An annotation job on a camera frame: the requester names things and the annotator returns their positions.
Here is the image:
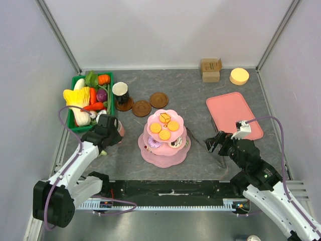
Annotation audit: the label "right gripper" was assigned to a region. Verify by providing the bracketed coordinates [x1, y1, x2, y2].
[203, 130, 247, 172]

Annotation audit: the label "metal tongs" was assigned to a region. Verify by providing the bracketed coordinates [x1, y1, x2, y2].
[186, 121, 227, 169]

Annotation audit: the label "white chocolate drizzle donut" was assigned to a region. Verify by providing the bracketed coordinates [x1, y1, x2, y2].
[168, 137, 183, 149]

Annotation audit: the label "round biscuit top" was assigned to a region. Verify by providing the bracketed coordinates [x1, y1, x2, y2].
[167, 120, 180, 132]

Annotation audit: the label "round biscuit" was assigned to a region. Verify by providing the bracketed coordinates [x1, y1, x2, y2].
[149, 123, 162, 134]
[159, 112, 171, 124]
[167, 120, 180, 132]
[158, 130, 171, 141]

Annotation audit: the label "black mug white inside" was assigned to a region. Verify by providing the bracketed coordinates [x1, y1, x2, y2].
[112, 82, 130, 105]

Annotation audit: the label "pink three-tier cake stand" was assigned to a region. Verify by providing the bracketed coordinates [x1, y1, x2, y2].
[138, 109, 191, 168]

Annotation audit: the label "purple donut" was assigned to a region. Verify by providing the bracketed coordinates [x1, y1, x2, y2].
[147, 136, 162, 149]

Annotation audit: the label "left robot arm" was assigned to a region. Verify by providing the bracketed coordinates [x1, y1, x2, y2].
[33, 114, 122, 227]

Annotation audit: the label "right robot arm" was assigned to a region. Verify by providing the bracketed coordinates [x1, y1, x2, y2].
[204, 120, 320, 240]

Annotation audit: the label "pink mug white inside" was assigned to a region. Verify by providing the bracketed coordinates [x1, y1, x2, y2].
[117, 121, 125, 139]

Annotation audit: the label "green mug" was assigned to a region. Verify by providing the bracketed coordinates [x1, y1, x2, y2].
[99, 151, 107, 156]

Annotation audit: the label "toy green beans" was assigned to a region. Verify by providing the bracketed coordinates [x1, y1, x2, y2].
[99, 84, 111, 114]

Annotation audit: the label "brown saucer left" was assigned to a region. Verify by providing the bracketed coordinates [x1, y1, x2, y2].
[115, 97, 134, 112]

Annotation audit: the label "brown saucer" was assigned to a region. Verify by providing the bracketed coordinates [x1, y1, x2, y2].
[132, 100, 151, 117]
[115, 97, 134, 112]
[149, 92, 169, 108]

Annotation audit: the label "pink dessert tray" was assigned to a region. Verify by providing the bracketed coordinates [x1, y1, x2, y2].
[206, 92, 255, 133]

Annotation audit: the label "toy purple onion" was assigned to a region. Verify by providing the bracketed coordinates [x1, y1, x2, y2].
[96, 89, 108, 102]

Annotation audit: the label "brown saucer middle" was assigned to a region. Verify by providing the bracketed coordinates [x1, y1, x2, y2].
[132, 100, 151, 117]

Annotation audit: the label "green vegetable crate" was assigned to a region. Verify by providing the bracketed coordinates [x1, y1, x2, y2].
[67, 72, 114, 133]

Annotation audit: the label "toy napa cabbage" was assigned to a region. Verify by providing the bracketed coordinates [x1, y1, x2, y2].
[63, 87, 91, 127]

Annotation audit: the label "toy pumpkin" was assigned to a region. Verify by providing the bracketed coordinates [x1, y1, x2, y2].
[98, 74, 111, 86]

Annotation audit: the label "toy green leaf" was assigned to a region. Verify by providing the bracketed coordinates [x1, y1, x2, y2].
[85, 70, 99, 88]

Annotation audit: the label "toy white radish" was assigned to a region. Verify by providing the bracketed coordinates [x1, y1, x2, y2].
[73, 78, 85, 90]

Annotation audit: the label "brown saucer right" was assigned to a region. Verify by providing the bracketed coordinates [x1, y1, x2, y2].
[149, 92, 169, 108]

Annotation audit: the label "cardboard box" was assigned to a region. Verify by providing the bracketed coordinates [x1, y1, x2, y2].
[200, 58, 222, 83]

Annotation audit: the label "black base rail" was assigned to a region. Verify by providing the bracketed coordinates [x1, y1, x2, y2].
[86, 172, 256, 201]

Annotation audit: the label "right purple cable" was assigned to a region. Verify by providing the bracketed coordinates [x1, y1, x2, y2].
[245, 115, 321, 234]

